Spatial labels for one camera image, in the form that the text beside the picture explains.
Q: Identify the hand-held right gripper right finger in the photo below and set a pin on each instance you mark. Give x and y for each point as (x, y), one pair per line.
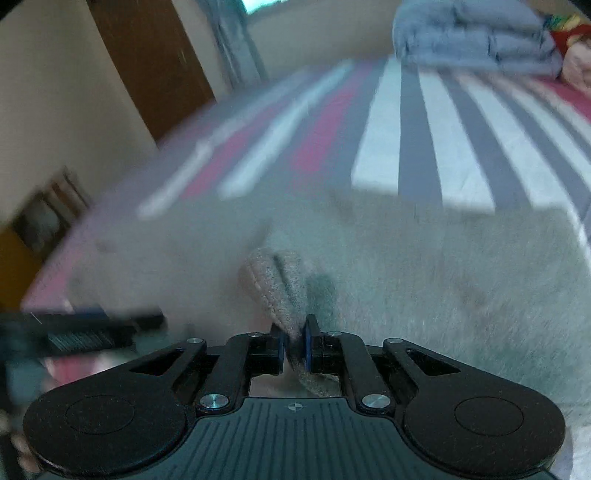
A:
(308, 346)

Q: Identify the folded light blue duvet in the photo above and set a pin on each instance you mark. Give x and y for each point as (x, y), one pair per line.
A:
(475, 37)

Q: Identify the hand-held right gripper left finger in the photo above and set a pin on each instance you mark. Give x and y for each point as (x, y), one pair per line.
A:
(279, 346)

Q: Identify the brown wooden door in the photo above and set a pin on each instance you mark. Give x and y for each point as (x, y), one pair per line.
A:
(152, 64)

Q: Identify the wooden furniture piece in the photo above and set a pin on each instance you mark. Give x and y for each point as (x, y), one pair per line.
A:
(41, 221)

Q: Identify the grey pants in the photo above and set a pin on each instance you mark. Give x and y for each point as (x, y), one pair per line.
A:
(438, 277)

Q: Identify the colourful patterned blanket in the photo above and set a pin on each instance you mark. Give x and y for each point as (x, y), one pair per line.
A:
(570, 30)

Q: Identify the grey curtain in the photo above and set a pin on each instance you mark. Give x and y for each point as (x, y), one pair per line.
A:
(235, 41)

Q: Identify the striped pink bed sheet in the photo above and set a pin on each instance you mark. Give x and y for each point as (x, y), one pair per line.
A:
(378, 161)

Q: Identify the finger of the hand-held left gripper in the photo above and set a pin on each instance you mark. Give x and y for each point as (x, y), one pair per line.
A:
(92, 317)

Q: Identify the folded pink quilt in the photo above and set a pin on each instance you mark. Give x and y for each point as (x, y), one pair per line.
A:
(577, 67)

